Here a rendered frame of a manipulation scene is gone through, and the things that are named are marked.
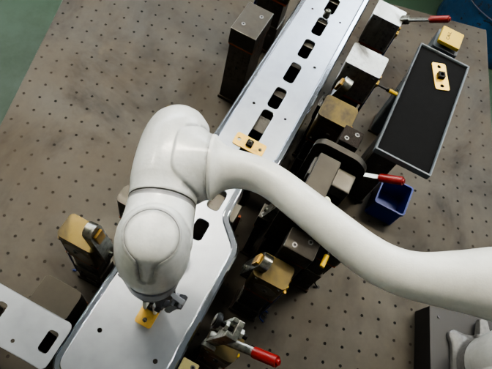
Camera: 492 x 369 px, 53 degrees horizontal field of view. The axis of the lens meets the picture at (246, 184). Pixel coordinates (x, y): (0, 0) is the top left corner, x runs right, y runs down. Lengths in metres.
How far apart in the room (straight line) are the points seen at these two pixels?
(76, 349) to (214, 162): 0.53
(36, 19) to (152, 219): 2.31
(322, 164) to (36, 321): 0.66
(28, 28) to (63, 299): 1.93
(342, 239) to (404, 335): 0.88
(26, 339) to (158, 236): 0.54
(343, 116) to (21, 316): 0.86
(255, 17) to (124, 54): 0.52
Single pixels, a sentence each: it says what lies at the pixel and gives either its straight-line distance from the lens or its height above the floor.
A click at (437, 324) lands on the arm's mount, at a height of 0.79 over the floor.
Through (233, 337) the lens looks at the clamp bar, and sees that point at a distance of 0.86.
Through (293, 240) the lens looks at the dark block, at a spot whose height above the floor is 1.12.
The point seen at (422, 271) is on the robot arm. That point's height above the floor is 1.48.
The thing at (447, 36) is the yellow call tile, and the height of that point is 1.16.
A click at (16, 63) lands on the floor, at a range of 2.70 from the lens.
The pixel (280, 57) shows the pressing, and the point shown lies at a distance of 1.43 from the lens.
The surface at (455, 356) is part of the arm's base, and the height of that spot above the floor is 0.81.
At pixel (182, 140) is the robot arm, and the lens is 0.72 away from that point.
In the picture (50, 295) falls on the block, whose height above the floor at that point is 0.98.
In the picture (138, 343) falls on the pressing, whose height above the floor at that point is 1.00.
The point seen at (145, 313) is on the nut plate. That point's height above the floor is 1.02.
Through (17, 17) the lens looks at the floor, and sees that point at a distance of 2.90.
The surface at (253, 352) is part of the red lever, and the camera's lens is 0.96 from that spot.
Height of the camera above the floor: 2.06
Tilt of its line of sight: 63 degrees down
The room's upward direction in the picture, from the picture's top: 21 degrees clockwise
